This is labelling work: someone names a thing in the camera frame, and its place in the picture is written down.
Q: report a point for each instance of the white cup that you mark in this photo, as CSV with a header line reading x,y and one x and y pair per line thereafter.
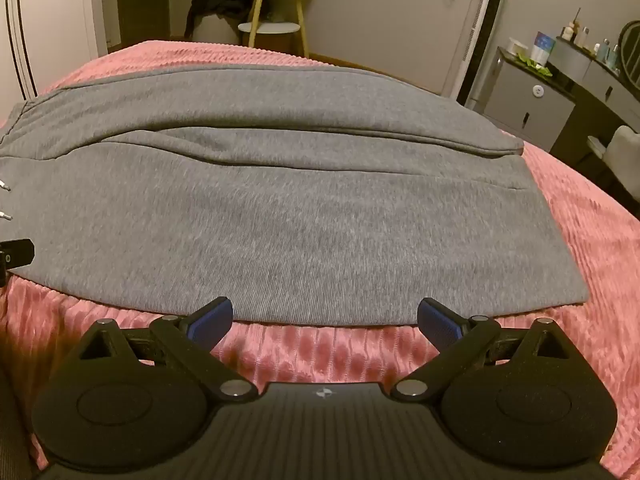
x,y
516,46

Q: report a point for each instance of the reed diffuser bottle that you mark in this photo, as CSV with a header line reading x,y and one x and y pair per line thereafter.
x,y
569,30

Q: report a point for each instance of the dark dresser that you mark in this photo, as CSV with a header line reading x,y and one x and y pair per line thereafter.
x,y
600,95

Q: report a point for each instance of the dark clothing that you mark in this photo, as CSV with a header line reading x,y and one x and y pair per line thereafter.
x,y
215,0

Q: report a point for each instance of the wooden side table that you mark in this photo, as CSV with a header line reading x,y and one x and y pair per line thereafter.
x,y
272,27

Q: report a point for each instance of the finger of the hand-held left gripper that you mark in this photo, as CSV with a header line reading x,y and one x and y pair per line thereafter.
x,y
17,253

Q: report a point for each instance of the white chair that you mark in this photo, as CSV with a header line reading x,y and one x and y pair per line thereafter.
x,y
622,152

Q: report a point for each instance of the green leafy decoration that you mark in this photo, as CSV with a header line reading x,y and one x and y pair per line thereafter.
x,y
537,71

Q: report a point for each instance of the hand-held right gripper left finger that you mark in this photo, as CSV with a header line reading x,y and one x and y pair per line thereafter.
x,y
210,317

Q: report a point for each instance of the grey pants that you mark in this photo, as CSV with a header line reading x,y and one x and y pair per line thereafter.
x,y
280,200

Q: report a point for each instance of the blue and white box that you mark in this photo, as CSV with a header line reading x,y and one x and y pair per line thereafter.
x,y
542,50

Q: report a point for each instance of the white tower fan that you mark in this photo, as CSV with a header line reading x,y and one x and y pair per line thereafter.
x,y
482,25

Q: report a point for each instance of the dark door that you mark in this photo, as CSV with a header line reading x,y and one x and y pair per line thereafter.
x,y
142,5

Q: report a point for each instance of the white wardrobe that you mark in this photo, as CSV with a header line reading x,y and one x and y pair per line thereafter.
x,y
50,20

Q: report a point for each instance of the round mirror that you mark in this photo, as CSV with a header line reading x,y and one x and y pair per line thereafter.
x,y
631,55

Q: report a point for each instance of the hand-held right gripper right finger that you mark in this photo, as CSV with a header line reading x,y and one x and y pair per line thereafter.
x,y
439,317

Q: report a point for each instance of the small bottle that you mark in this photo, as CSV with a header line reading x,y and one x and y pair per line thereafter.
x,y
603,49

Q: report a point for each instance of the pink ribbed blanket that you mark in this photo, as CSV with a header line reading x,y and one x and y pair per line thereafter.
x,y
320,355

